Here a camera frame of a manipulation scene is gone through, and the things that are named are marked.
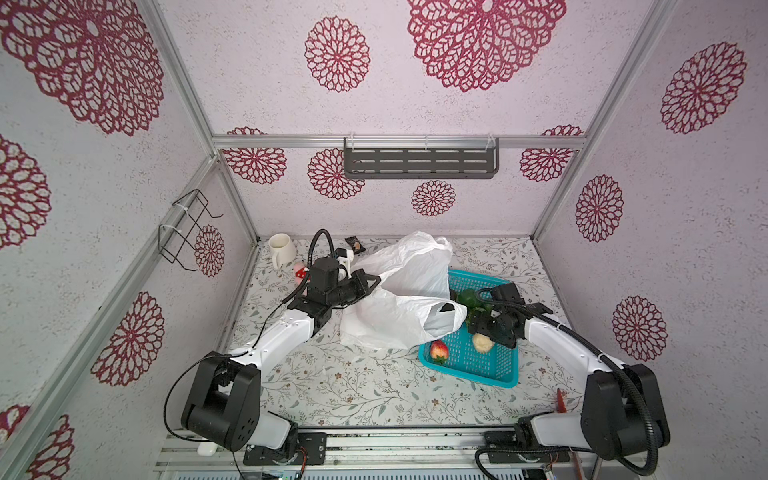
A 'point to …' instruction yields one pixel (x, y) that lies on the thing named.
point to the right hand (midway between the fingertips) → (480, 326)
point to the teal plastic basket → (499, 366)
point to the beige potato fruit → (482, 343)
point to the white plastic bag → (413, 301)
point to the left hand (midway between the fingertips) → (382, 280)
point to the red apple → (439, 351)
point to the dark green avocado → (468, 297)
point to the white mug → (282, 249)
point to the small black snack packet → (356, 245)
